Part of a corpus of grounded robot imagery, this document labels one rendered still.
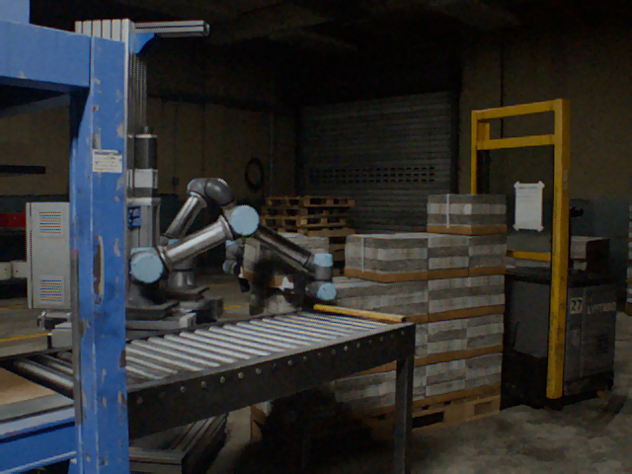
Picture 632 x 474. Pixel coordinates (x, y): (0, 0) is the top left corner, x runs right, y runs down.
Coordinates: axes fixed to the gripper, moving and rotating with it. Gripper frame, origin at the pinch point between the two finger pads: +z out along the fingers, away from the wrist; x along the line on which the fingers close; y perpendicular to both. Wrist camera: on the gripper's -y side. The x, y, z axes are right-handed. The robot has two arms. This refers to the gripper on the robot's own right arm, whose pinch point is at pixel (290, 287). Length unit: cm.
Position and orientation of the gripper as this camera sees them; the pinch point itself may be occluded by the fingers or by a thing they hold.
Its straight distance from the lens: 305.2
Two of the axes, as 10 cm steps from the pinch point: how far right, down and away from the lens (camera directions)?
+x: -8.7, 0.1, -4.9
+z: -4.9, -0.5, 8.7
